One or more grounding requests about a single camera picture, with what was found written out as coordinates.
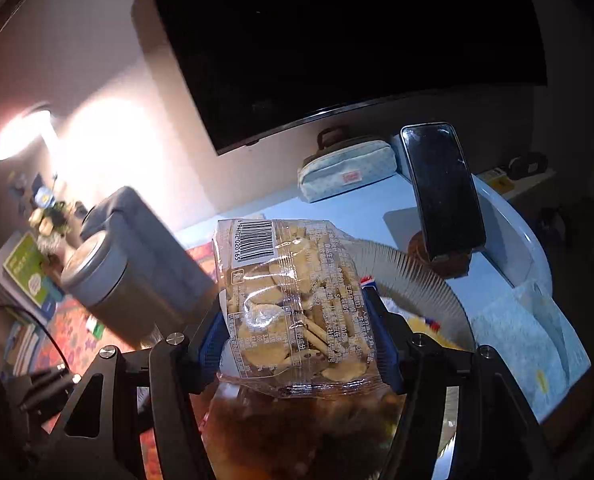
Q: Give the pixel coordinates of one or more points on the blue and white artificial flowers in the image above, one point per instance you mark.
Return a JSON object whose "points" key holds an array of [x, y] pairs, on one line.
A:
{"points": [[47, 210]]}

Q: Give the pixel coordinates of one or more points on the white plastic basin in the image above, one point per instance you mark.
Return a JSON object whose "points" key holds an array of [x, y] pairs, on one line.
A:
{"points": [[514, 230]]}

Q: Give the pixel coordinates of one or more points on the grey striped cushion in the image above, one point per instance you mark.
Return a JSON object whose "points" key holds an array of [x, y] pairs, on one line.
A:
{"points": [[137, 270]]}

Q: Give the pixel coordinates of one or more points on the white desk lamp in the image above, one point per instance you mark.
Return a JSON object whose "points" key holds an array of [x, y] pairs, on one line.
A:
{"points": [[24, 130]]}

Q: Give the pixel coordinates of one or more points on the yellow snack packet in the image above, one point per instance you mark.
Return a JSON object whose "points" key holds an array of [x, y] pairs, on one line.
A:
{"points": [[422, 324]]}

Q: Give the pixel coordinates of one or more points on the black smartphone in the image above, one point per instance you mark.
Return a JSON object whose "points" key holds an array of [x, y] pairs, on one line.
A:
{"points": [[444, 190]]}

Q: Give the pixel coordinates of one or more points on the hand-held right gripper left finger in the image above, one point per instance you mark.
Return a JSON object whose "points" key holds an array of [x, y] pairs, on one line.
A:
{"points": [[209, 342]]}

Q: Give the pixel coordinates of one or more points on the yellow small box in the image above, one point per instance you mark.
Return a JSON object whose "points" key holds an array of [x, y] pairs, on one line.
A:
{"points": [[497, 179]]}

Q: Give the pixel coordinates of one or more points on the black flat television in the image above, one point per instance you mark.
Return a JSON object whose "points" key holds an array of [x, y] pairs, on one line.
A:
{"points": [[352, 35]]}

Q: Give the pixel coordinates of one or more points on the light blue pencil case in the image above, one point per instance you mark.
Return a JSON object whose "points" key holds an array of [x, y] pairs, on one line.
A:
{"points": [[347, 170]]}

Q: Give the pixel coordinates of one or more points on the brown phone stand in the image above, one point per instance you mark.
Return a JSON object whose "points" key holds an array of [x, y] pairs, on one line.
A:
{"points": [[442, 266]]}

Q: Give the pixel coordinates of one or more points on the light blue tissue pack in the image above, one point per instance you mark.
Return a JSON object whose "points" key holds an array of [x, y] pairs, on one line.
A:
{"points": [[527, 340]]}

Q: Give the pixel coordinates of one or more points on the clear ribbed plastic container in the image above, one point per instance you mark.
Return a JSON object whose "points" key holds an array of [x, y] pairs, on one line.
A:
{"points": [[417, 275]]}

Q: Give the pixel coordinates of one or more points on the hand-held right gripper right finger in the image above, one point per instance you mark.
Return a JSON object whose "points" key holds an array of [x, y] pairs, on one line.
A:
{"points": [[384, 335]]}

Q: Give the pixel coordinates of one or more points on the stack of books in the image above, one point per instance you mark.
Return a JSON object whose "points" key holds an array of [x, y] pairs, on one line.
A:
{"points": [[17, 330]]}

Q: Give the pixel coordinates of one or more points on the clear bag of round crackers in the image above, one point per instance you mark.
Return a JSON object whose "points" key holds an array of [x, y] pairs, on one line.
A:
{"points": [[287, 310]]}

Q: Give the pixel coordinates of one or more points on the green cover book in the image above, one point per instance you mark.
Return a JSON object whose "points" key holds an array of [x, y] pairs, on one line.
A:
{"points": [[27, 270]]}

